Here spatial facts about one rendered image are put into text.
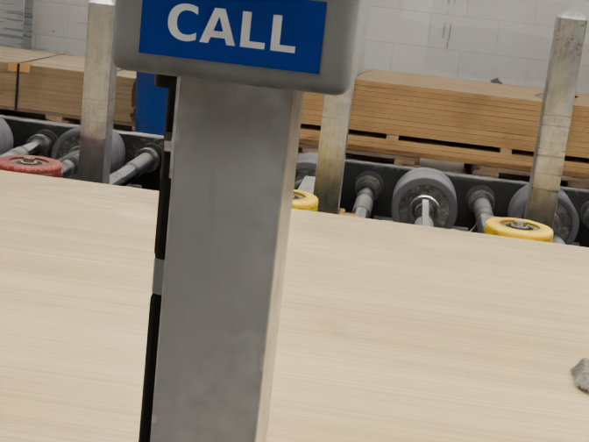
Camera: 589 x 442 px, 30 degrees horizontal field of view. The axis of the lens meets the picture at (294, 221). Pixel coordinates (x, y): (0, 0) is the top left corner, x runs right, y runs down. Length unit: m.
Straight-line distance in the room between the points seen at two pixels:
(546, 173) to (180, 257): 1.13
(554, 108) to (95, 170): 0.61
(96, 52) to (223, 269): 1.15
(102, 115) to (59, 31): 6.42
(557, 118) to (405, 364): 0.67
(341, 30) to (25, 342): 0.54
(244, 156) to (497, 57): 7.20
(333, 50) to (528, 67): 7.24
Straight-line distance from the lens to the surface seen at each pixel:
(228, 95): 0.33
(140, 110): 6.05
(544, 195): 1.45
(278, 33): 0.31
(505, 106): 6.26
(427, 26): 7.49
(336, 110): 1.43
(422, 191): 1.83
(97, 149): 1.50
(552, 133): 1.44
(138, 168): 1.89
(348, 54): 0.31
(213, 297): 0.35
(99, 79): 1.49
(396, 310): 0.95
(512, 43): 7.52
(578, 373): 0.86
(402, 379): 0.80
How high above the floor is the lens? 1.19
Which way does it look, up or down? 14 degrees down
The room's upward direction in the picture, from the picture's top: 6 degrees clockwise
